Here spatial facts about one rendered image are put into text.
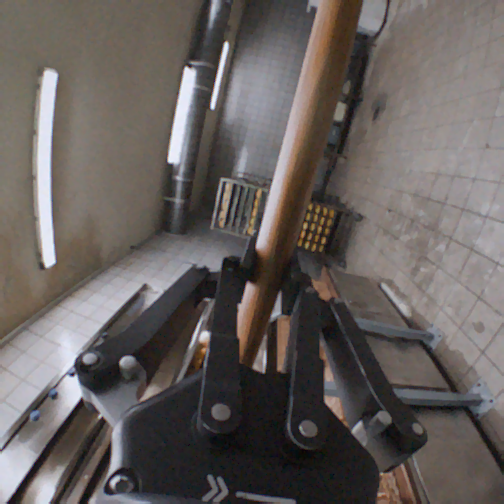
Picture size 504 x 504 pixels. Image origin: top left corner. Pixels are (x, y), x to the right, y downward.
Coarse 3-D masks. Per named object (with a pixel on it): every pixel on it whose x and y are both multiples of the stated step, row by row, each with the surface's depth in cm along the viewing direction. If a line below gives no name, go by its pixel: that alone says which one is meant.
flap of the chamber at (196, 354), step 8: (208, 312) 171; (208, 320) 166; (200, 328) 153; (208, 328) 167; (200, 336) 147; (200, 344) 147; (192, 352) 132; (200, 352) 147; (192, 360) 130; (200, 360) 147; (184, 368) 120; (192, 368) 130; (184, 376) 116
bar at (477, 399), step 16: (272, 320) 125; (368, 320) 124; (416, 336) 121; (432, 336) 120; (432, 352) 119; (480, 384) 80; (416, 400) 76; (432, 400) 76; (448, 400) 75; (464, 400) 75; (480, 400) 75; (496, 400) 70; (480, 416) 74
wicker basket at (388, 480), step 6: (348, 426) 72; (384, 474) 55; (390, 474) 55; (384, 480) 54; (390, 480) 54; (384, 486) 52; (390, 486) 52; (396, 486) 51; (378, 492) 50; (384, 492) 50; (390, 492) 50; (396, 492) 50; (378, 498) 48; (384, 498) 48; (390, 498) 48; (396, 498) 48
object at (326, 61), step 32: (320, 0) 12; (352, 0) 11; (320, 32) 12; (352, 32) 12; (320, 64) 13; (320, 96) 13; (288, 128) 15; (320, 128) 14; (288, 160) 15; (320, 160) 16; (288, 192) 16; (288, 224) 17; (256, 256) 19; (288, 256) 18; (256, 288) 19; (256, 320) 20; (256, 352) 22
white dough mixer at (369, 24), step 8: (312, 0) 285; (368, 0) 268; (376, 0) 266; (384, 0) 264; (312, 8) 298; (368, 8) 274; (376, 8) 272; (384, 8) 270; (360, 16) 283; (368, 16) 279; (376, 16) 277; (360, 24) 295; (368, 24) 291; (376, 24) 287; (360, 32) 315; (368, 32) 307; (376, 32) 299
